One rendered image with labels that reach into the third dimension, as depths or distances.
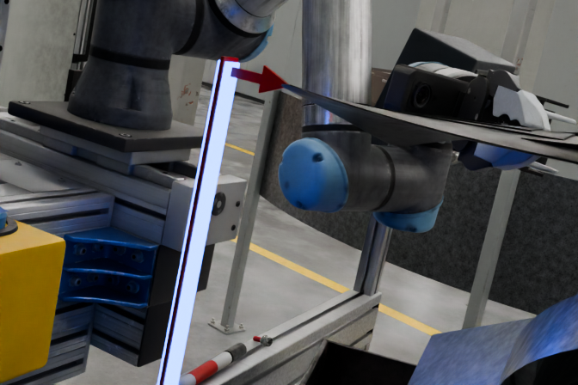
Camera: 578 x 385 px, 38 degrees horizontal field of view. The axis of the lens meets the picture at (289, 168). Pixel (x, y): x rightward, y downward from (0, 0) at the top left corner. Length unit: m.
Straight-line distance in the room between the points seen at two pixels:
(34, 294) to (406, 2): 10.82
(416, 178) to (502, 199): 1.51
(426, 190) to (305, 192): 0.16
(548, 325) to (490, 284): 2.07
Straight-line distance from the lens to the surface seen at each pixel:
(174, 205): 1.13
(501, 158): 0.73
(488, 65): 1.31
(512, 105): 0.74
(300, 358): 1.07
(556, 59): 7.24
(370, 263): 1.26
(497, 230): 2.46
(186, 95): 7.45
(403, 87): 0.78
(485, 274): 2.49
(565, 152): 0.59
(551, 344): 0.44
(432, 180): 0.97
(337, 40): 0.89
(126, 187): 1.18
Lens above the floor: 1.24
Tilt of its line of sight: 10 degrees down
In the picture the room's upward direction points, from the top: 12 degrees clockwise
